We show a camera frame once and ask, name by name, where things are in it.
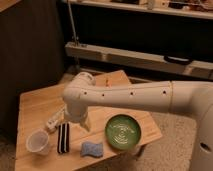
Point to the white lower shelf beam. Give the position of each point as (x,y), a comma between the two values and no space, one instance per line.
(134,59)

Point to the green ceramic bowl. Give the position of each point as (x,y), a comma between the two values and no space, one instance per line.
(122,132)

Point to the metal vertical pole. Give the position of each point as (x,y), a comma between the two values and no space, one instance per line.
(75,37)

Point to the clear plastic cup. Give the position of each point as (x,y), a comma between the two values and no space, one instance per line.
(38,142)

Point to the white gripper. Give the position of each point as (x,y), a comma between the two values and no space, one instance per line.
(78,114)

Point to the black and white striped cloth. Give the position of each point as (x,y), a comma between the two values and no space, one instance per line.
(63,138)

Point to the orange small object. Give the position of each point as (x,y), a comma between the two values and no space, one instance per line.
(107,82)

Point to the black handle on shelf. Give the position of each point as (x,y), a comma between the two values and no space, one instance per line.
(178,61)

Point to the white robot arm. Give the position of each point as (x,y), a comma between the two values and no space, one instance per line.
(177,97)

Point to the white remote control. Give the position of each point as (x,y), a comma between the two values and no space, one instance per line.
(52,123)

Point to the blue sponge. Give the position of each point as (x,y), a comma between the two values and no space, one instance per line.
(92,149)

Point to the white upper shelf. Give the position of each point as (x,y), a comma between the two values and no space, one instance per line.
(142,8)

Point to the wooden table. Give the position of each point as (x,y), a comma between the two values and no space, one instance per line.
(39,105)

